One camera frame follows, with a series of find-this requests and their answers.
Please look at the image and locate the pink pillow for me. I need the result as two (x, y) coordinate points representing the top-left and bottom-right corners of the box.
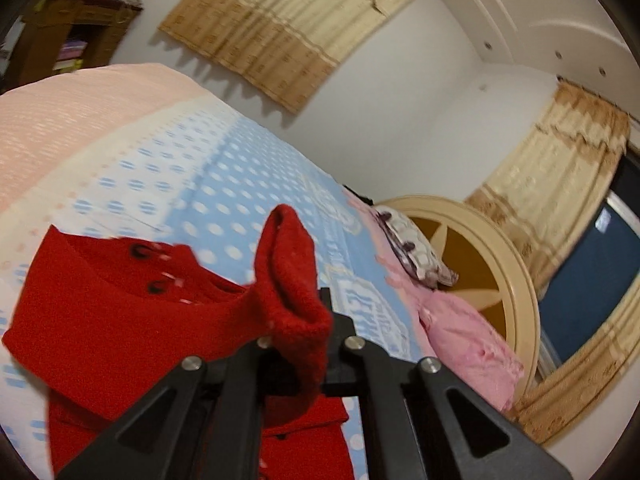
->
(417, 287), (526, 412)

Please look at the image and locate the red fleece coat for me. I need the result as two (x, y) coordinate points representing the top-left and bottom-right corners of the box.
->
(2, 204), (357, 480)

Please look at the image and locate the long beige curtain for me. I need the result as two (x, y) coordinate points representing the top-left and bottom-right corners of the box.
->
(465, 82), (632, 292)
(514, 304), (640, 447)

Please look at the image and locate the blue polka dot printed blanket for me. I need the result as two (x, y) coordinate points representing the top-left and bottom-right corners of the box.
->
(0, 62), (431, 480)

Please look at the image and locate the wooden cabinet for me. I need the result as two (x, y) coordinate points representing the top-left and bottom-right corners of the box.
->
(9, 0), (145, 82)

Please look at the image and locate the cream round headboard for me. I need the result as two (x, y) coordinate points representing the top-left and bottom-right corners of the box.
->
(372, 196), (542, 413)

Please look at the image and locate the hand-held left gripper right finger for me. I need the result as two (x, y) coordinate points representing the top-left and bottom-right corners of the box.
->
(319, 287), (574, 480)

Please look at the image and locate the dark window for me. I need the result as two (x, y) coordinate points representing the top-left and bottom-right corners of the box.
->
(537, 157), (640, 367)

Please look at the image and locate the white purple patterned pillow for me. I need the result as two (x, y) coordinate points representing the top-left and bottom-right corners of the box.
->
(374, 206), (460, 289)

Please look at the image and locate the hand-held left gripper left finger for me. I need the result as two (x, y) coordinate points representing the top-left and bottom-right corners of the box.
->
(57, 336), (302, 480)

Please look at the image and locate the pink bed sheet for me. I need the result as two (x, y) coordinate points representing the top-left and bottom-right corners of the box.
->
(342, 185), (436, 356)

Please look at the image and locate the short beige curtain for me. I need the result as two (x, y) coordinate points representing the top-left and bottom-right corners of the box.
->
(159, 0), (432, 115)

